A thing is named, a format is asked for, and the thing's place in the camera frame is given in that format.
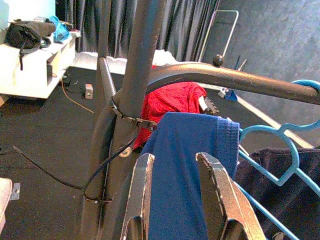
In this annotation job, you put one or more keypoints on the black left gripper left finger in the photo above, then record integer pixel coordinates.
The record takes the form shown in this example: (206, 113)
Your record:
(140, 200)

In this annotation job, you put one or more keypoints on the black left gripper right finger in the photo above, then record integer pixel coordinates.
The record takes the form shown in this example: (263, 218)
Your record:
(225, 205)

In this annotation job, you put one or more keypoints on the navy knit garment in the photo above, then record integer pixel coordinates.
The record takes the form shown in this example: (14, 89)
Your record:
(275, 200)

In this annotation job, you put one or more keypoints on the light blue plastic hanger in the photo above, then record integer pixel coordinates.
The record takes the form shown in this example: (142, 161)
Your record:
(291, 150)

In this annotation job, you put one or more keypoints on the blue shirt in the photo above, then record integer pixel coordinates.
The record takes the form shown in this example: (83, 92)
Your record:
(180, 162)

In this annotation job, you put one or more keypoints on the long white floor strip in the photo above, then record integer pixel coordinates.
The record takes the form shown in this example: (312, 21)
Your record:
(275, 122)

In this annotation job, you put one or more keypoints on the black machine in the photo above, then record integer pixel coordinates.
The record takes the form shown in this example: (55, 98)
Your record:
(207, 105)

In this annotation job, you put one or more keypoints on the red cloth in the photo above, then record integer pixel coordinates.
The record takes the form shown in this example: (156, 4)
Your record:
(170, 100)

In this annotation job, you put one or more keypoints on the small blue object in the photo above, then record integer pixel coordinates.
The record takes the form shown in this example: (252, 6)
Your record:
(231, 96)

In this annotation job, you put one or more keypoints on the black rubber floor mat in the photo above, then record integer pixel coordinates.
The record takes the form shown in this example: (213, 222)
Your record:
(50, 125)

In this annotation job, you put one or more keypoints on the small grey power box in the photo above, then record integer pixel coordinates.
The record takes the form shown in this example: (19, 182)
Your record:
(88, 91)

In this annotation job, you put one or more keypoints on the black metal clothes rack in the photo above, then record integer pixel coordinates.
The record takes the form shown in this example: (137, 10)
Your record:
(225, 75)

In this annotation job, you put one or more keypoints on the white low platform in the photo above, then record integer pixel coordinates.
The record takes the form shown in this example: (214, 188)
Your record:
(87, 60)

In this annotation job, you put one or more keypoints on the black metal pole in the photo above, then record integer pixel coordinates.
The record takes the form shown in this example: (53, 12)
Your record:
(142, 50)

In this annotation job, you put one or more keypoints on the white shelf unit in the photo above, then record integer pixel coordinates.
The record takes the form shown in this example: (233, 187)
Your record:
(30, 75)

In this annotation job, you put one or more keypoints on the dark curtain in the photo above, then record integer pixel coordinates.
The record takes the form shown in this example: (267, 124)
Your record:
(187, 25)

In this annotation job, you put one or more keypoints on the blue plastic bag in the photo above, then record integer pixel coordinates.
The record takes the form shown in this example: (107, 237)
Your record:
(60, 30)

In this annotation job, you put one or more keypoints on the black bag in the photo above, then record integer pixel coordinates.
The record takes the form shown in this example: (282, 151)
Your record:
(22, 35)

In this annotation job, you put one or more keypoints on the small metal bracket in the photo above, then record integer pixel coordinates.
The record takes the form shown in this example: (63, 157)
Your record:
(15, 191)

